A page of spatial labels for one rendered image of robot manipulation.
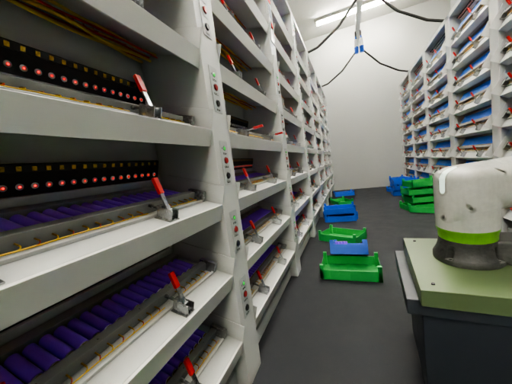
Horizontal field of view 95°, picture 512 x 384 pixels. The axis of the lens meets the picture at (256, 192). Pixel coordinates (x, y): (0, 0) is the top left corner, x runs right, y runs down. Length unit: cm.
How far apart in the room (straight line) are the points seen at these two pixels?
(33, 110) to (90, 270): 21
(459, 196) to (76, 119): 78
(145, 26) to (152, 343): 58
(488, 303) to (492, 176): 28
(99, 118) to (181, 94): 33
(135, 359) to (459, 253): 75
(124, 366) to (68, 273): 19
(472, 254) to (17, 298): 85
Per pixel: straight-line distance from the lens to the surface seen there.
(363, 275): 137
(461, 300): 70
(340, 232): 211
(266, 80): 138
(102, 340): 51
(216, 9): 90
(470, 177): 74
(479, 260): 80
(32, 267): 38
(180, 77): 73
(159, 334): 53
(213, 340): 78
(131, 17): 56
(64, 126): 40
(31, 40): 67
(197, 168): 67
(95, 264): 40
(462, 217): 76
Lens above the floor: 64
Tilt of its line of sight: 6 degrees down
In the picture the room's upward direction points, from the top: 8 degrees counter-clockwise
